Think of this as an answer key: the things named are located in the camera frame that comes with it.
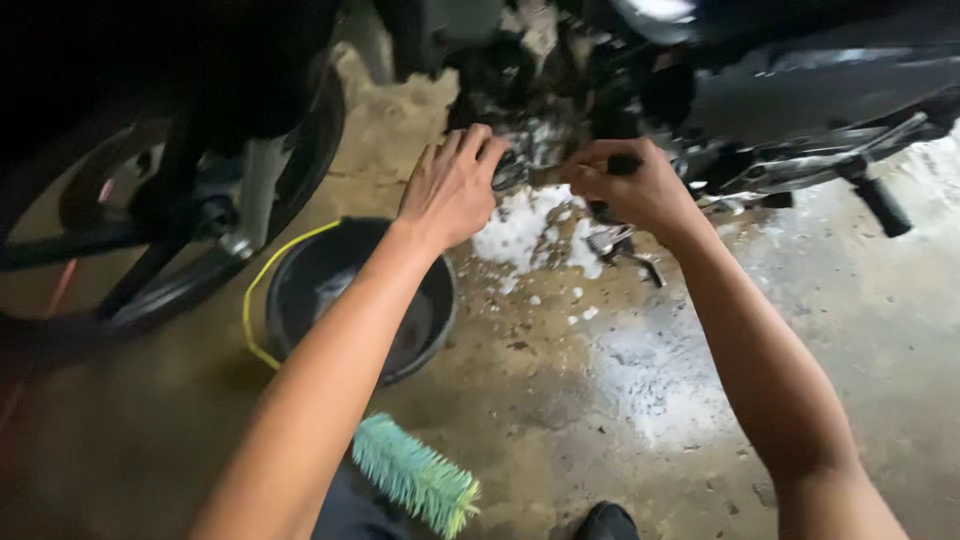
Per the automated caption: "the person's right hand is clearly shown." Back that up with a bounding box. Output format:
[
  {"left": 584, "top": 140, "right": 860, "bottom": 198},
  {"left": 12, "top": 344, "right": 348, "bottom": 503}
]
[{"left": 558, "top": 138, "right": 702, "bottom": 245}]

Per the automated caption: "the person's left hand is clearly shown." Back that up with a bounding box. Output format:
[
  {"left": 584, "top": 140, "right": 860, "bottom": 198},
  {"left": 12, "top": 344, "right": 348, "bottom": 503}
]
[{"left": 396, "top": 123, "right": 511, "bottom": 251}]

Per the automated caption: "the dark cleaning brush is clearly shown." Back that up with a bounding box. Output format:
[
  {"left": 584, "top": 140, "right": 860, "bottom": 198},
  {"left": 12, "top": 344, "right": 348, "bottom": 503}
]
[{"left": 525, "top": 153, "right": 645, "bottom": 226}]

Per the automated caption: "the motorcycle side stand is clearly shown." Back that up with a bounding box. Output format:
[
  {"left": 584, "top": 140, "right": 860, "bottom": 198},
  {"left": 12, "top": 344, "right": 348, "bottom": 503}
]
[{"left": 585, "top": 223, "right": 669, "bottom": 290}]

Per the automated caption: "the black motorcycle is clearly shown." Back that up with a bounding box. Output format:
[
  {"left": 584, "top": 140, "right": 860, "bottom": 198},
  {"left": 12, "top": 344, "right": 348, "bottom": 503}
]
[{"left": 360, "top": 0, "right": 960, "bottom": 241}]

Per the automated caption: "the black motorcycle footpeg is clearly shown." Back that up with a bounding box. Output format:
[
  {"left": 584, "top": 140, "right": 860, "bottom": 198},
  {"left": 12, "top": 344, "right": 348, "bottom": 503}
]
[{"left": 836, "top": 153, "right": 915, "bottom": 240}]

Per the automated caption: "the black motorcycle front wheel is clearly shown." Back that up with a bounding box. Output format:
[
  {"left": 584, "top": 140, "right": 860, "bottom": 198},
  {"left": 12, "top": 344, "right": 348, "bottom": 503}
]
[{"left": 0, "top": 45, "right": 348, "bottom": 369}]

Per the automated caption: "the green bristle brush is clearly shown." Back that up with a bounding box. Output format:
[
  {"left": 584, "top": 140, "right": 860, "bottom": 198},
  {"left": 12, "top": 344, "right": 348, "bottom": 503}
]
[{"left": 351, "top": 412, "right": 483, "bottom": 540}]

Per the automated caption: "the person's black shoe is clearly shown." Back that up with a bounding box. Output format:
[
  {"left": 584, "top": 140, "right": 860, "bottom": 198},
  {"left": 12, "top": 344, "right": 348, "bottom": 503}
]
[{"left": 573, "top": 501, "right": 641, "bottom": 540}]

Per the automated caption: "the person's dark trouser leg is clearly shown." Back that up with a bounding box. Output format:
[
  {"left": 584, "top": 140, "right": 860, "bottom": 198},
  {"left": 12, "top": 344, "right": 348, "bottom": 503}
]
[{"left": 311, "top": 457, "right": 414, "bottom": 540}]

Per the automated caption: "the black bucket with yellow handle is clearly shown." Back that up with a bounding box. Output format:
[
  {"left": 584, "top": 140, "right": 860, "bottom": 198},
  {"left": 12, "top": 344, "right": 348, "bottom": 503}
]
[{"left": 241, "top": 216, "right": 459, "bottom": 388}]

